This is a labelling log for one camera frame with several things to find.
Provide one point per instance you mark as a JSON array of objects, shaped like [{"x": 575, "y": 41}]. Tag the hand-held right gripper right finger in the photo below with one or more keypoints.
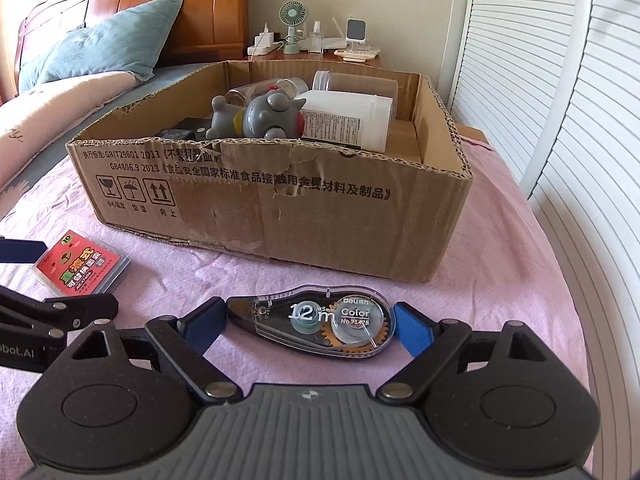
[{"x": 412, "y": 332}]

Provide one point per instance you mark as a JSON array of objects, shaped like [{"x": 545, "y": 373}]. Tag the translucent white labelled bottle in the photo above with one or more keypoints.
[{"x": 350, "y": 122}]

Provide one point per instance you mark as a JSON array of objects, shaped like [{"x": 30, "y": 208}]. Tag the red pen refill pack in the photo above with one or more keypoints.
[{"x": 80, "y": 262}]

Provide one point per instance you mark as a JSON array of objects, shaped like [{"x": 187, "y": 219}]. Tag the clear spray bottle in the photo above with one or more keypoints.
[{"x": 315, "y": 40}]

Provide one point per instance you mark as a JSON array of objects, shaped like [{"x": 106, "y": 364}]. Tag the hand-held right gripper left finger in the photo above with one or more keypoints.
[{"x": 207, "y": 322}]

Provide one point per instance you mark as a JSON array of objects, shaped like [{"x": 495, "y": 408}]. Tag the white screen device on stand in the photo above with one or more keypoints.
[{"x": 356, "y": 27}]

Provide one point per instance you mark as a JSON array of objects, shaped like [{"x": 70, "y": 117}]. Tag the blue pillow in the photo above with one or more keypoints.
[{"x": 100, "y": 45}]

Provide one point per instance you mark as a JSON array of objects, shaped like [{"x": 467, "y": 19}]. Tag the wooden nightstand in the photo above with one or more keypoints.
[{"x": 375, "y": 61}]

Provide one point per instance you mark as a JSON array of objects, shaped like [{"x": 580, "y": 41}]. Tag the black power bank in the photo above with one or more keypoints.
[{"x": 192, "y": 124}]

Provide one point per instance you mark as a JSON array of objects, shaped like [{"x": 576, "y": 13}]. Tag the white power strip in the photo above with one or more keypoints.
[{"x": 265, "y": 50}]

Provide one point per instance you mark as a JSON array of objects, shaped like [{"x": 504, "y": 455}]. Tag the cardboard box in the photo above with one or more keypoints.
[{"x": 300, "y": 220}]

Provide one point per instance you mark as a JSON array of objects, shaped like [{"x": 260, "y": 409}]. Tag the glass jar with yellow contents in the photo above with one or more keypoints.
[{"x": 250, "y": 92}]

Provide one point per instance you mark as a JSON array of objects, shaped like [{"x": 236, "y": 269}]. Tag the white louvered door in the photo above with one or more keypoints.
[
  {"x": 500, "y": 35},
  {"x": 600, "y": 185}
]

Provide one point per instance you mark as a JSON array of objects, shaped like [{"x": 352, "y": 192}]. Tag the clear plastic jar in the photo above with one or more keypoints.
[{"x": 360, "y": 85}]

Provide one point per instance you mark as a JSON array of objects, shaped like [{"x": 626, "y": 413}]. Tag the green desk fan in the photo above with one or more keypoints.
[{"x": 291, "y": 12}]

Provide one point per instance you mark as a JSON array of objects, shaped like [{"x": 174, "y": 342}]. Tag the white charger plug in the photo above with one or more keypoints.
[{"x": 265, "y": 37}]

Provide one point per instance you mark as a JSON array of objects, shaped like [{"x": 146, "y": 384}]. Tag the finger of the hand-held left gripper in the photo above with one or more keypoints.
[
  {"x": 60, "y": 307},
  {"x": 20, "y": 251}
]

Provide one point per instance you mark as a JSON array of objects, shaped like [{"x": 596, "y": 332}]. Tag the clear correction tape dispenser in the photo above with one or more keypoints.
[{"x": 280, "y": 316}]

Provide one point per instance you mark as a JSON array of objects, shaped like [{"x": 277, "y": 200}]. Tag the pink blanket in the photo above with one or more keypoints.
[{"x": 500, "y": 260}]

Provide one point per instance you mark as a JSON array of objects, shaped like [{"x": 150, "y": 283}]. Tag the wooden headboard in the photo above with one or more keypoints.
[{"x": 210, "y": 10}]

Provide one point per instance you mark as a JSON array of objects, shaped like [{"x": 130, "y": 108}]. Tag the blue-grey printed bedsheet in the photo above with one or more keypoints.
[{"x": 165, "y": 74}]

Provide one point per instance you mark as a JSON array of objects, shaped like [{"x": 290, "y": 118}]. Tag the grey cartoon toy figure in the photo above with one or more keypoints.
[{"x": 265, "y": 117}]

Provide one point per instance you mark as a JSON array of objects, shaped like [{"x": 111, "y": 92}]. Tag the white router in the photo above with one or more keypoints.
[{"x": 331, "y": 42}]

